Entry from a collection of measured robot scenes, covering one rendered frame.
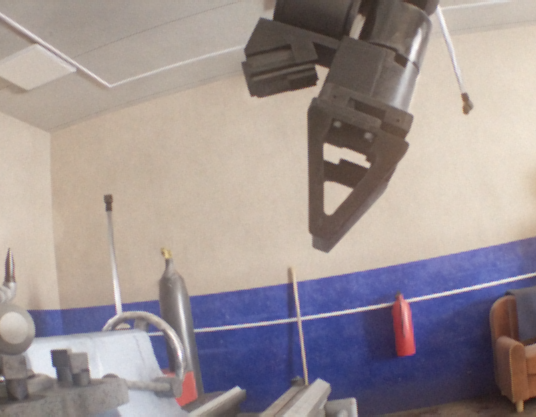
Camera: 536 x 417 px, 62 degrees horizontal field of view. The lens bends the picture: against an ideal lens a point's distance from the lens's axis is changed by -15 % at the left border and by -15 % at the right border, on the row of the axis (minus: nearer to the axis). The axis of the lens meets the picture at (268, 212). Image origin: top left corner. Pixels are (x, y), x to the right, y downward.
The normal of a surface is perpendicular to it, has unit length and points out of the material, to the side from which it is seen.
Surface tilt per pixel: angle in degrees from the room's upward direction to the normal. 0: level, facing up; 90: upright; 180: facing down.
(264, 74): 90
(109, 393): 90
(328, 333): 90
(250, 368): 90
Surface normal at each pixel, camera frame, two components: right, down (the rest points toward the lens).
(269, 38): -0.11, -0.16
